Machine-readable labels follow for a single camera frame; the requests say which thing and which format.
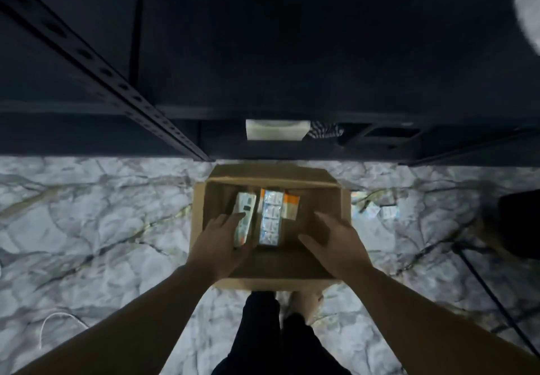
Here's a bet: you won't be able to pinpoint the person's right hand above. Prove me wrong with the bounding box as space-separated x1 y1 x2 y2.
297 211 374 282

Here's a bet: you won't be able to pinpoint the person's left hand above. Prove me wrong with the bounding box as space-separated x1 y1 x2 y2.
185 212 254 283

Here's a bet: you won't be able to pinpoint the blue tissue packet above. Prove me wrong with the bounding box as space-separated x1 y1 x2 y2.
233 192 258 248
258 189 285 247

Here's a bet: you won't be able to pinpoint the brown cardboard box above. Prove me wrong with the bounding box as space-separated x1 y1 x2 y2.
188 163 353 292

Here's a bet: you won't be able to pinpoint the orange-topped tissue pack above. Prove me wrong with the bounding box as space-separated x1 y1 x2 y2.
281 193 301 221

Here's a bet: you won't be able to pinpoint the person's right forearm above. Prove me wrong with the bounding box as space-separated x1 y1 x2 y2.
341 264 540 375

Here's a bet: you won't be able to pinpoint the person's left forearm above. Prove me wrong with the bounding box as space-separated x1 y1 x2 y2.
15 260 216 375

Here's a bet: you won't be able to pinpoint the person's right foot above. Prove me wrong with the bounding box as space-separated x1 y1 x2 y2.
286 290 324 325

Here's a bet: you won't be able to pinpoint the person's black trousers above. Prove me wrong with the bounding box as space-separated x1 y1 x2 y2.
210 291 353 375

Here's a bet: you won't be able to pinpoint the white box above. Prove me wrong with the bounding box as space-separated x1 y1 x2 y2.
246 119 312 142

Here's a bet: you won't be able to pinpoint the blue white plastic packet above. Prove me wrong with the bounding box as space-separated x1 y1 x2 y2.
350 191 402 221

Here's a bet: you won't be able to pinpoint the black mesh basket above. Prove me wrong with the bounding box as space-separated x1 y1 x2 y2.
308 120 345 139

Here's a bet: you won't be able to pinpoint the dark grey folding chair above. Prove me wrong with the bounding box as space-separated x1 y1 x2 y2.
451 242 540 356

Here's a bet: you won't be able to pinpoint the white cloth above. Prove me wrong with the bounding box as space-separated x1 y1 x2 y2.
514 0 540 57

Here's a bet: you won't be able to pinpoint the white floor cable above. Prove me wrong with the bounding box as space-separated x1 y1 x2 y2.
38 312 90 350

